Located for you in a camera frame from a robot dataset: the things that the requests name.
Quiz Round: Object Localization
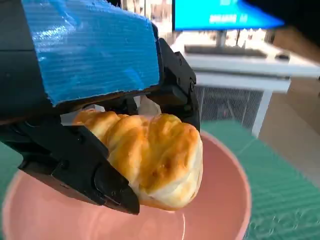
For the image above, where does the black left robot hand blue tape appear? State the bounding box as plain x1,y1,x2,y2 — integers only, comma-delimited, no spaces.
0,0,201,216

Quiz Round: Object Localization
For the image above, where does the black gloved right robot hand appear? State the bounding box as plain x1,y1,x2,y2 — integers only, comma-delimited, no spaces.
243,0,320,30

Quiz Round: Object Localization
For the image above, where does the twisted toy bread loaf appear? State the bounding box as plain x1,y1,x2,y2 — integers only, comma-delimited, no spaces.
72,108,204,211

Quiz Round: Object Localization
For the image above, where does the pink bowl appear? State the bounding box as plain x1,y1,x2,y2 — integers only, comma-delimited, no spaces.
1,129,253,240

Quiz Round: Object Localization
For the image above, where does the dark computer keyboard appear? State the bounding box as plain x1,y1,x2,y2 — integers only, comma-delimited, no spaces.
184,44,267,59

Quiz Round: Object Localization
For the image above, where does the white desk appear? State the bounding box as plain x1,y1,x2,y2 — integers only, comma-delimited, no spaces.
172,37,320,137

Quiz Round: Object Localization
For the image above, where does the computer monitor blue screen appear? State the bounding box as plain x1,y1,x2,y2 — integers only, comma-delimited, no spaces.
172,0,286,48

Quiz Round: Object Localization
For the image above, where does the large white mesh cabinet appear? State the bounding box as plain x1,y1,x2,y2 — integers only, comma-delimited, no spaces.
194,86,263,130

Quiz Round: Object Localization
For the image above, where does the green cutting mat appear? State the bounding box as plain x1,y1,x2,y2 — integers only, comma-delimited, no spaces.
0,119,320,240

